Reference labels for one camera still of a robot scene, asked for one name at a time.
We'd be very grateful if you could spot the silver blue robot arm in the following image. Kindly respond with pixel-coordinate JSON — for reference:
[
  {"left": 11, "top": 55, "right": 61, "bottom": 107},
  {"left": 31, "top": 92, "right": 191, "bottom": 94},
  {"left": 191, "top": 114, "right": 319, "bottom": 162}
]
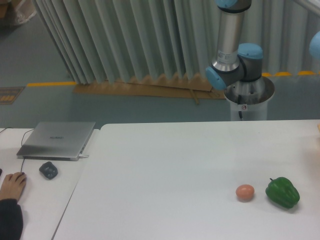
[{"left": 205, "top": 0, "right": 263, "bottom": 90}]

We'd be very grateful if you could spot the green bell pepper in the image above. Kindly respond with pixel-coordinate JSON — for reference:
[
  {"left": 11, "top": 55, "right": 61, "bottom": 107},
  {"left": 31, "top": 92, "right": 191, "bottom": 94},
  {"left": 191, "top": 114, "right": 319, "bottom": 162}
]
[{"left": 265, "top": 177, "right": 300, "bottom": 209}]

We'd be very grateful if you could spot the grey pleated curtain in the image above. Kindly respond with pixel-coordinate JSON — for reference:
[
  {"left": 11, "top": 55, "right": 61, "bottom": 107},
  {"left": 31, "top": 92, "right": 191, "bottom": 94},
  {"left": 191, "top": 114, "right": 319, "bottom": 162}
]
[{"left": 33, "top": 0, "right": 320, "bottom": 84}]

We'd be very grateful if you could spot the brown egg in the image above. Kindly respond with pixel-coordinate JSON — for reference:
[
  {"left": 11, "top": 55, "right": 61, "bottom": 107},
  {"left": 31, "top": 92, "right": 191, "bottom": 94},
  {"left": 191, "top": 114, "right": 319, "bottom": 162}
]
[{"left": 235, "top": 184, "right": 255, "bottom": 201}]

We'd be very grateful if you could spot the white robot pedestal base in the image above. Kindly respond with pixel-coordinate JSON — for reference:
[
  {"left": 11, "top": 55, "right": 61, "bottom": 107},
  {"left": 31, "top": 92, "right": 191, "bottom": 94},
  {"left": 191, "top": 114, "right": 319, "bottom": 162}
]
[{"left": 223, "top": 76, "right": 275, "bottom": 121}]

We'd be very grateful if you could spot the person's bare hand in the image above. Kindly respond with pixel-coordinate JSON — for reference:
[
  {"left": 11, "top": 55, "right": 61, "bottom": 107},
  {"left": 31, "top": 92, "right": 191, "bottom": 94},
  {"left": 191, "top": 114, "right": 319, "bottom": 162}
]
[{"left": 0, "top": 172, "right": 27, "bottom": 202}]

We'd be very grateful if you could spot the black laptop power cable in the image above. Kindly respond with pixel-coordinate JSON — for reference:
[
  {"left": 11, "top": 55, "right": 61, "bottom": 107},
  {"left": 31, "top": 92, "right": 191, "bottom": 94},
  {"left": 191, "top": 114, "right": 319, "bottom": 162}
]
[{"left": 0, "top": 127, "right": 34, "bottom": 148}]

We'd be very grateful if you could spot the closed silver laptop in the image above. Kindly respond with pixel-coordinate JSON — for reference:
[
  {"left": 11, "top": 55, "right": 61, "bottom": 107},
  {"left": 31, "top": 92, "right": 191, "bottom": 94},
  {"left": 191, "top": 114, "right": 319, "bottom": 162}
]
[{"left": 16, "top": 121, "right": 96, "bottom": 161}]

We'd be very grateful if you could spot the dark sleeved forearm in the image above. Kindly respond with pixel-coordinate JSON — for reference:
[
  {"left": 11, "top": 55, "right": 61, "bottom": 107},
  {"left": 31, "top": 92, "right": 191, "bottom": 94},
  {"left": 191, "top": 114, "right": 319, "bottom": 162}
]
[{"left": 0, "top": 199, "right": 24, "bottom": 240}]

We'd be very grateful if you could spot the flat brown cardboard sheet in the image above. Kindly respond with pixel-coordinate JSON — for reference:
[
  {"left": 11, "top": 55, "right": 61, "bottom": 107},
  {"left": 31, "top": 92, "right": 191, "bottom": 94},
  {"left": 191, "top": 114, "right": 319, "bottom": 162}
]
[{"left": 73, "top": 73, "right": 225, "bottom": 105}]

